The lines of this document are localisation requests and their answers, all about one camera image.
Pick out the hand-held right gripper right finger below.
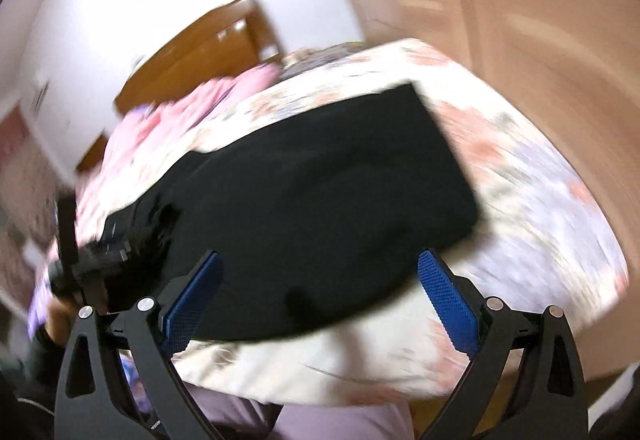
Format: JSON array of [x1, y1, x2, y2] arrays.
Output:
[[416, 249, 591, 440]]

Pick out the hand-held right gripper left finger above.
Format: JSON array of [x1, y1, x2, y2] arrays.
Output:
[[54, 250, 224, 440]]

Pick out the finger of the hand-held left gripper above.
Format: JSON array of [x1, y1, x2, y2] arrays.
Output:
[[56, 196, 81, 267], [97, 204, 182, 267]]

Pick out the black pants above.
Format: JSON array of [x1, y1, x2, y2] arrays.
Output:
[[102, 82, 482, 342]]

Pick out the person's left hand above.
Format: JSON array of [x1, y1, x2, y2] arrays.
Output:
[[45, 301, 78, 347]]

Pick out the red patterned curtain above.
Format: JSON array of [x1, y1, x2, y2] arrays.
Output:
[[0, 104, 60, 293]]

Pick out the low wooden bedside cabinet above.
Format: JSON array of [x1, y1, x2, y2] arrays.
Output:
[[75, 137, 108, 176]]

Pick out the pink quilt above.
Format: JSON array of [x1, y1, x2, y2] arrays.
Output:
[[75, 64, 282, 233]]

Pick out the floral bed sheet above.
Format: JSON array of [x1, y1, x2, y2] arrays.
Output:
[[97, 37, 632, 408]]

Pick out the white air conditioner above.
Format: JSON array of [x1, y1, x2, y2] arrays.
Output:
[[29, 79, 52, 117]]

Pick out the person's lavender trousers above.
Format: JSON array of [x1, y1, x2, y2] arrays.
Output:
[[196, 384, 417, 440]]

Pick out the wooden headboard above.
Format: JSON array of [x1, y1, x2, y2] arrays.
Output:
[[113, 0, 284, 120]]

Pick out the floral covered nightstand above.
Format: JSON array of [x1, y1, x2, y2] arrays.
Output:
[[279, 41, 367, 80]]

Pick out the light wooden wardrobe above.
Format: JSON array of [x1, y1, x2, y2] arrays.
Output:
[[310, 0, 640, 383]]

